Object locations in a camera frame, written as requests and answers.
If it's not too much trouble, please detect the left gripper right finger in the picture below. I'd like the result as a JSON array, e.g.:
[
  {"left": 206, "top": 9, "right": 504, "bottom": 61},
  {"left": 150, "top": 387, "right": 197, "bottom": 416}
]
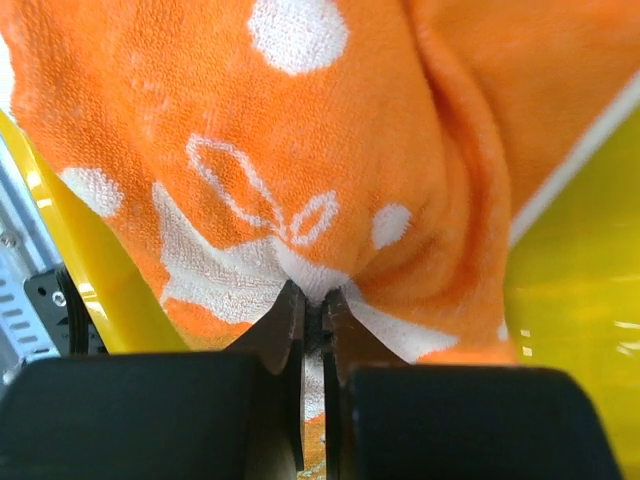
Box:
[{"left": 321, "top": 289, "right": 400, "bottom": 479}]

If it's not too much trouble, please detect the orange towel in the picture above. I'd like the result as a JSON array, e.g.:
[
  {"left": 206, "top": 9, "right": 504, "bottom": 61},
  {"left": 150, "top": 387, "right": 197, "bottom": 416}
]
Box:
[{"left": 1, "top": 0, "right": 639, "bottom": 479}]

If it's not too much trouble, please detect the white slotted cable duct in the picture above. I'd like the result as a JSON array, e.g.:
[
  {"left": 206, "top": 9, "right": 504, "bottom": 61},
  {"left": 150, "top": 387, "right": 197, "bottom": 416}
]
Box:
[{"left": 0, "top": 259, "right": 60, "bottom": 390}]

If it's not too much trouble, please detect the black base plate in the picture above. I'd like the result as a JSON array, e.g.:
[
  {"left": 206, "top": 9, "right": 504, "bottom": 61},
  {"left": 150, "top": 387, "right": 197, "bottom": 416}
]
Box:
[{"left": 24, "top": 265, "right": 108, "bottom": 356}]

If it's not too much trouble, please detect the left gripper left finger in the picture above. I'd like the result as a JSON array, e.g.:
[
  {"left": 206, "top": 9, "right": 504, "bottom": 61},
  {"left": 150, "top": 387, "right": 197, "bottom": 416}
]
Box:
[{"left": 225, "top": 281, "right": 306, "bottom": 471}]

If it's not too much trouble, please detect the yellow plastic bin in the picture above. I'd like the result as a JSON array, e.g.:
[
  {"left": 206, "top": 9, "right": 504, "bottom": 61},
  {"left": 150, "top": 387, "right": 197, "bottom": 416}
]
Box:
[{"left": 1, "top": 113, "right": 639, "bottom": 479}]

